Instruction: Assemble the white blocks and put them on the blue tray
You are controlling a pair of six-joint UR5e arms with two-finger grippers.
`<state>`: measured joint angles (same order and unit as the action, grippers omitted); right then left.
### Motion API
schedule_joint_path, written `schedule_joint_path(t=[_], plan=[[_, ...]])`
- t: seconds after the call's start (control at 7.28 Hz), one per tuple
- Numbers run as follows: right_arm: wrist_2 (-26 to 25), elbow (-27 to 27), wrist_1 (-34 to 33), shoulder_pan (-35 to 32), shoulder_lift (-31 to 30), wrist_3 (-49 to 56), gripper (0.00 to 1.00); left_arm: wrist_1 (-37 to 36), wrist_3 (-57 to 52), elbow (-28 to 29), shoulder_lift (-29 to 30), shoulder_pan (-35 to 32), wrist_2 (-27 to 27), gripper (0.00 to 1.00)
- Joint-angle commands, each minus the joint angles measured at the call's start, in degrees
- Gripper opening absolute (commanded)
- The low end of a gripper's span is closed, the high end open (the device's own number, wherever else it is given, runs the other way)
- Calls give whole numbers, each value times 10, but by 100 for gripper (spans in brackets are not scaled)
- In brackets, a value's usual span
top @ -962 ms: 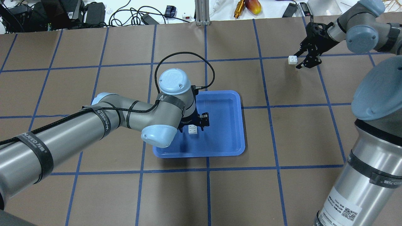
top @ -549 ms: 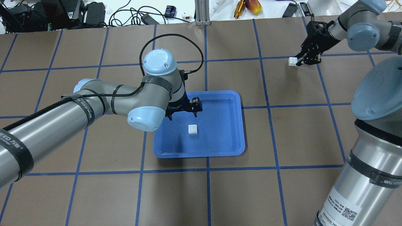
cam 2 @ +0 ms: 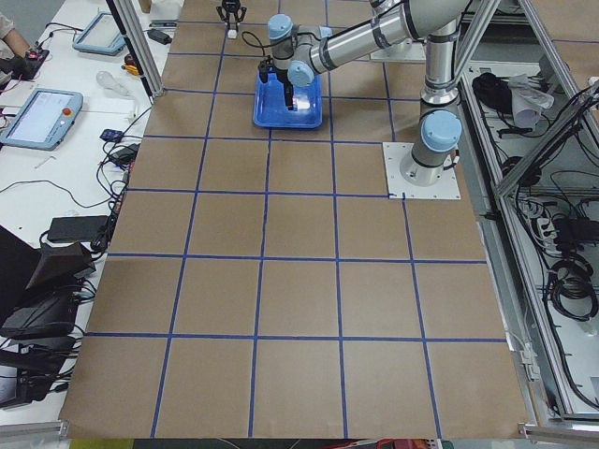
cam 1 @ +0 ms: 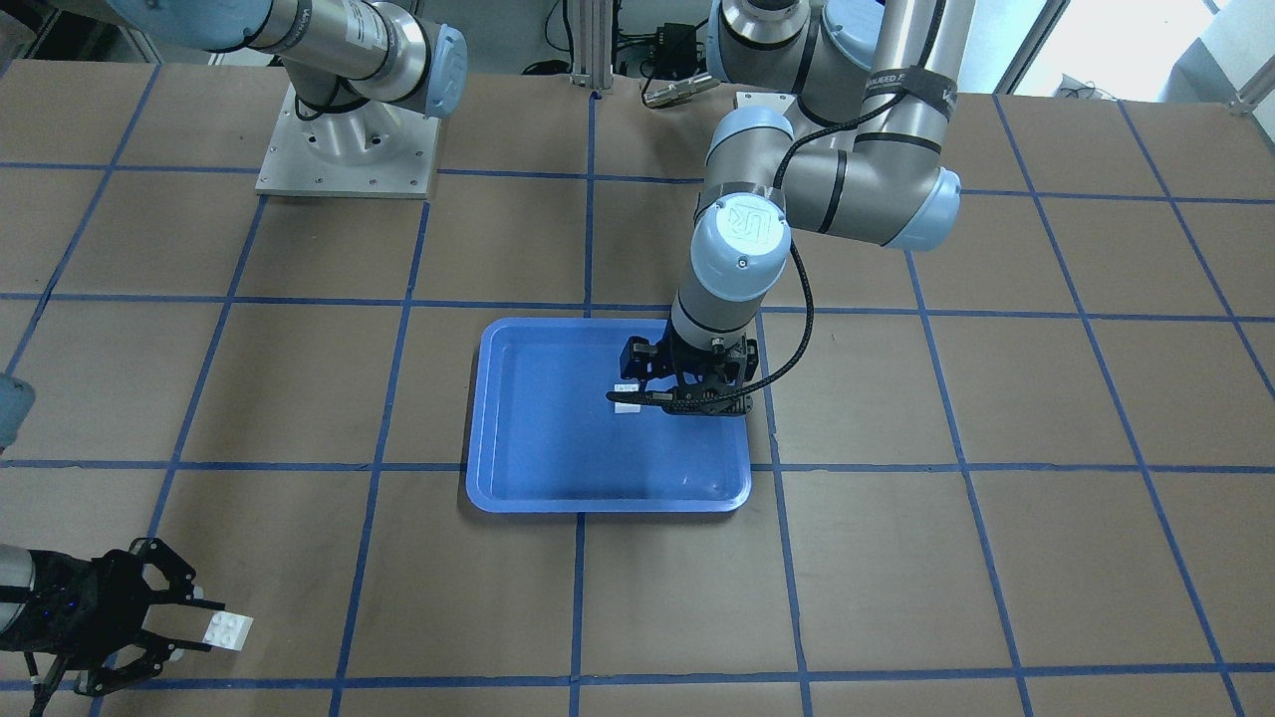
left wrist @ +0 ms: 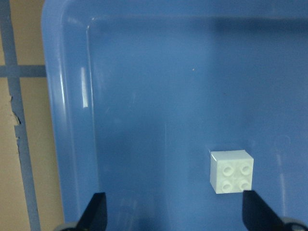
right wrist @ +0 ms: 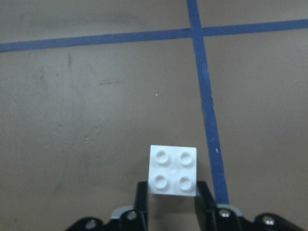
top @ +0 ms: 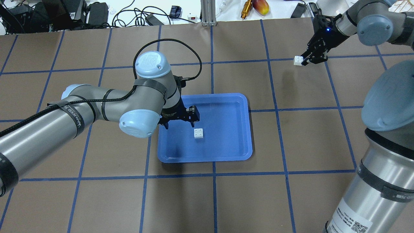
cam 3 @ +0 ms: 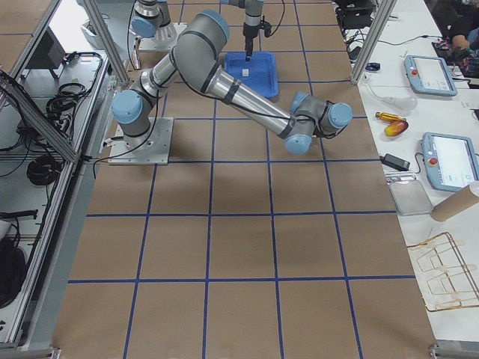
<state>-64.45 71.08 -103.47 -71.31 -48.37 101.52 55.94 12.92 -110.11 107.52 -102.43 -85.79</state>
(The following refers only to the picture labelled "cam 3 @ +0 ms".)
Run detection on near teach pendant tablet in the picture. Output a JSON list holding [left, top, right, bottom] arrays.
[[421, 132, 478, 192]]

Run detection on blue plastic tray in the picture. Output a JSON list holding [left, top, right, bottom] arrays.
[[225, 51, 279, 101]]

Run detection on small blue device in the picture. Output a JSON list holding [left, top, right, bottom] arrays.
[[365, 62, 381, 73]]

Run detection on cardboard tube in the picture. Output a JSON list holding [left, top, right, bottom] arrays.
[[430, 181, 478, 221]]

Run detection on red yellow mango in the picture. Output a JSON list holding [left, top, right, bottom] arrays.
[[384, 120, 409, 137]]

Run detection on far teach pendant tablet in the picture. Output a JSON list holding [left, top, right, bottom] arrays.
[[403, 55, 457, 96]]

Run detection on black power adapter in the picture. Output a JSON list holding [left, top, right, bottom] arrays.
[[379, 153, 410, 171]]

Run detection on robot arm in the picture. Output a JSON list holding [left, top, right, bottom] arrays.
[[129, 0, 272, 61], [112, 9, 353, 155]]

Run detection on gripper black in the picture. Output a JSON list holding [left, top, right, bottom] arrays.
[[242, 11, 262, 61]]

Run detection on clear plastic lid tray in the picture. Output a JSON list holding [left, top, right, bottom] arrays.
[[388, 180, 433, 216]]

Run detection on brass cylinder tool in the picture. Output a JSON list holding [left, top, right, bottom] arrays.
[[375, 112, 405, 123]]

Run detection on teach pendant tablet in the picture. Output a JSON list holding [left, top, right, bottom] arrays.
[[403, 55, 457, 96], [421, 132, 478, 192]]

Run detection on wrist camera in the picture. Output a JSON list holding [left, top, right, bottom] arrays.
[[260, 16, 272, 37]]

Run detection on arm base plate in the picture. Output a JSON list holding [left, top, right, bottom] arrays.
[[108, 117, 174, 165], [137, 22, 187, 52]]

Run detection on aluminium frame post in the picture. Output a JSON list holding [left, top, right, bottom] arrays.
[[350, 0, 397, 85]]

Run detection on gold wire rack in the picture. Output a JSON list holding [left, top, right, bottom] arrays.
[[407, 232, 478, 313]]

